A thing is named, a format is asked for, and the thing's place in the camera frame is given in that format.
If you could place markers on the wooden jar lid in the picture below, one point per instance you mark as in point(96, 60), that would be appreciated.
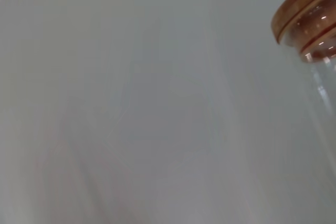
point(299, 6)

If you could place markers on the glass water dispenser jar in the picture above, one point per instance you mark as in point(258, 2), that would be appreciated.
point(320, 129)

